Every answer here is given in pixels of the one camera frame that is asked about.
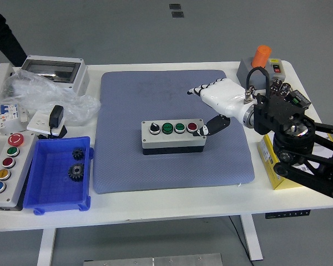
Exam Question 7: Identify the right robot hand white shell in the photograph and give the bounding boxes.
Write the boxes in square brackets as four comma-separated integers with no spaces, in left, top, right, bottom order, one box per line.
[186,78,249,137]

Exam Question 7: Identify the four-button grey control box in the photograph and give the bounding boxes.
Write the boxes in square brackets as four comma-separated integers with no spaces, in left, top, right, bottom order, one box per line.
[140,119,206,156]

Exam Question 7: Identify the five-button grey control box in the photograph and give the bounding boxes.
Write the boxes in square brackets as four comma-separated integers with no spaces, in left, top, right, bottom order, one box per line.
[0,132,38,212]

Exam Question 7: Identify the orange cylinder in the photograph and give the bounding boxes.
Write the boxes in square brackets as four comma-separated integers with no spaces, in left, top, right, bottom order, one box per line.
[251,45,272,69]

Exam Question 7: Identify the yellow white cardboard box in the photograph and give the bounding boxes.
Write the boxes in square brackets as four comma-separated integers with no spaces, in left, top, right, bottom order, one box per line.
[257,132,333,191]

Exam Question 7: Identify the black module green terminals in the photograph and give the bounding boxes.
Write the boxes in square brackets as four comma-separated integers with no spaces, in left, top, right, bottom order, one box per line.
[285,89,312,110]

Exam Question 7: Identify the grey-blue mat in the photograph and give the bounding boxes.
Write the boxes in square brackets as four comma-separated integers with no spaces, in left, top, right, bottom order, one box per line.
[93,69,255,195]

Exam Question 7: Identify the black table control panel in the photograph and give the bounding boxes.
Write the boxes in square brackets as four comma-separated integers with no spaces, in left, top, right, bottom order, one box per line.
[265,209,311,219]

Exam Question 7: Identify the white table leg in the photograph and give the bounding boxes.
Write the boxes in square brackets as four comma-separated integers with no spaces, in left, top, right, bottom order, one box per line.
[36,228,58,266]
[240,214,264,262]

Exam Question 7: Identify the small black gear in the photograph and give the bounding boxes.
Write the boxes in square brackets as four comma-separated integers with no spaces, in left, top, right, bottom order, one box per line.
[72,148,86,161]

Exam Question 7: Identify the large black gear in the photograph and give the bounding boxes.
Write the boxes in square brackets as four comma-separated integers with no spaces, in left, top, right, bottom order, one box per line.
[68,163,85,182]

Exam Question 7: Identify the black power adapter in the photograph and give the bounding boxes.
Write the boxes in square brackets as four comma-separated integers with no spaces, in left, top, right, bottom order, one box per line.
[38,104,68,140]

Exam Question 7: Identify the grey distribution box clear lid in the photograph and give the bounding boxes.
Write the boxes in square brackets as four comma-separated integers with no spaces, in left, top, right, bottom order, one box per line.
[19,54,89,96]

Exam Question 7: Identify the grey metal plate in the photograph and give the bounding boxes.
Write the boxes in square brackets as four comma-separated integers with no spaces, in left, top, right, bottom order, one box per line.
[83,253,223,266]

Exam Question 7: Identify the clear plastic bag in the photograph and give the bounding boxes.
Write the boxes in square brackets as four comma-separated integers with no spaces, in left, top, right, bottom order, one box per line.
[0,68,102,125]

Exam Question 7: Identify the blue plastic bin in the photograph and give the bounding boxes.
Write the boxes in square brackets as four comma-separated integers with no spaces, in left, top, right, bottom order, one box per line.
[22,136,94,216]

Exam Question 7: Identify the white circuit breaker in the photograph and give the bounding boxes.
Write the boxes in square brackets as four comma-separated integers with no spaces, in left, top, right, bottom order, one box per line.
[0,103,28,131]

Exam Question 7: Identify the person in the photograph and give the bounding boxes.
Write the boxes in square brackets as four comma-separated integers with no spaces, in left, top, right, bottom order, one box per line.
[0,0,28,67]

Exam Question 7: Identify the grey switch box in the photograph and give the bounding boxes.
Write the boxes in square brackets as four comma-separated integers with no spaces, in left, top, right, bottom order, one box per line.
[236,57,286,91]

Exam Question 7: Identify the black cable under table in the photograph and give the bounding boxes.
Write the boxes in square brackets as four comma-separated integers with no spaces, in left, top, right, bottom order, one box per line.
[227,215,252,261]

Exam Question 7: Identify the white wall socket plate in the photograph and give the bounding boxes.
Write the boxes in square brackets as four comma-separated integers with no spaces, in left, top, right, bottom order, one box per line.
[26,110,66,135]

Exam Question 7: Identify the white enclosure box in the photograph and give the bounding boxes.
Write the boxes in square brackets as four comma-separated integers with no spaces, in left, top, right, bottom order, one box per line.
[0,63,15,103]

